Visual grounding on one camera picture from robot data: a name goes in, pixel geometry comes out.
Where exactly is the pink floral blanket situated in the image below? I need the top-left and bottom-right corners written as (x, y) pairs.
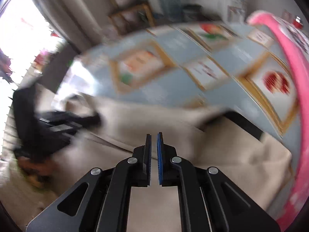
top-left (247, 10), bottom-right (309, 230)

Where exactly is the dark hanging garment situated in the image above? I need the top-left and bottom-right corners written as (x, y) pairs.
top-left (0, 48), bottom-right (13, 83)

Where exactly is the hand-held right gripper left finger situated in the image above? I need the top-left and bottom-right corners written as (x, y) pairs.
top-left (26, 134), bottom-right (152, 232)

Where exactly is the grey curtain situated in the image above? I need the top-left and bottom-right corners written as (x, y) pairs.
top-left (26, 0), bottom-right (97, 51)

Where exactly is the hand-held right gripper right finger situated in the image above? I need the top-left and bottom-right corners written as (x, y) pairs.
top-left (157, 132), bottom-right (282, 232)

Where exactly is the white water dispenser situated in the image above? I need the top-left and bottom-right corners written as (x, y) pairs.
top-left (227, 3), bottom-right (245, 22)

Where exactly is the cream zip jacket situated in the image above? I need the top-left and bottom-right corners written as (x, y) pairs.
top-left (5, 94), bottom-right (294, 232)

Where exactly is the grey board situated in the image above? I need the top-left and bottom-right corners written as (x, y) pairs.
top-left (57, 42), bottom-right (81, 78)

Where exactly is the wooden chair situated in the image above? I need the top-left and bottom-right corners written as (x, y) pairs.
top-left (105, 0), bottom-right (155, 35)

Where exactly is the person's ribbed knit sweater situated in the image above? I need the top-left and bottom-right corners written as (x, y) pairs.
top-left (0, 109), bottom-right (21, 160)

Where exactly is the clutter of colourful goods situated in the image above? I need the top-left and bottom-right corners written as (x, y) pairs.
top-left (31, 48), bottom-right (61, 70)

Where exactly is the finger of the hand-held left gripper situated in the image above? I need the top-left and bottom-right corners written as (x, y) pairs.
top-left (40, 111), bottom-right (102, 127)
top-left (48, 123), bottom-right (84, 138)

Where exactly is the person's left hand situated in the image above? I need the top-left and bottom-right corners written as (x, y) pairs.
top-left (18, 156), bottom-right (52, 186)

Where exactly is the blue patterned bedsheet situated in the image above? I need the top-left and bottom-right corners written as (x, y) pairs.
top-left (57, 20), bottom-right (300, 141)

